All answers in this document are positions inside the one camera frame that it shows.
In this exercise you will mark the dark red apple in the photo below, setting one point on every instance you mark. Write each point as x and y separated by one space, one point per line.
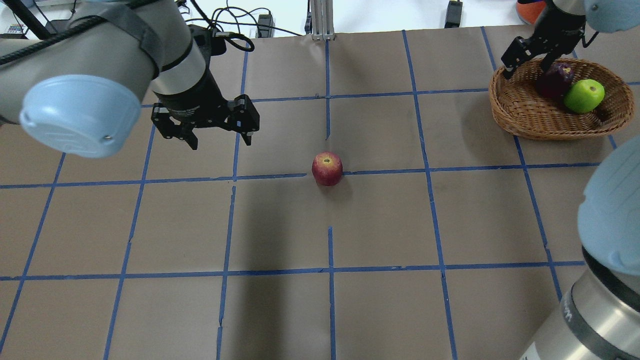
555 83

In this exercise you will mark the black monitor stand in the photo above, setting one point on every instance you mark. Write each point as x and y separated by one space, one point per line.
36 19

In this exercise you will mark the green apple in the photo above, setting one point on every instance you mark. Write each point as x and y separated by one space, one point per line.
584 96

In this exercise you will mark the black power adapter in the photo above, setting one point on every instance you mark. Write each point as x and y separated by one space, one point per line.
453 14

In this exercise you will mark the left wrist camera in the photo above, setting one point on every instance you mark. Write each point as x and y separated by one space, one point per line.
206 41

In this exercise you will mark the orange round object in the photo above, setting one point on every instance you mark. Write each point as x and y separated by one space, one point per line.
529 10

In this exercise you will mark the woven wicker basket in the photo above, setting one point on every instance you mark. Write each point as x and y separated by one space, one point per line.
520 110

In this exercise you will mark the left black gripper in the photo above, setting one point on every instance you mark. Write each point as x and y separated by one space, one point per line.
191 103

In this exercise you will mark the red yellow apple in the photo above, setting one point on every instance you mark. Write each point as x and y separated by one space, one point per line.
327 169

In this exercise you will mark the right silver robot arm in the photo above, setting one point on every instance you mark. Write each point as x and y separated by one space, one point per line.
598 317

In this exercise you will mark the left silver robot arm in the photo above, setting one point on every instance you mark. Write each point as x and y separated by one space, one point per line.
80 91

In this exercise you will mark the aluminium frame post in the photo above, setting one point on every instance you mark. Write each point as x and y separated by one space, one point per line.
322 20

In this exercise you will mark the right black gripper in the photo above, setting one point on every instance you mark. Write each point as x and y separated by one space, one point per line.
559 36

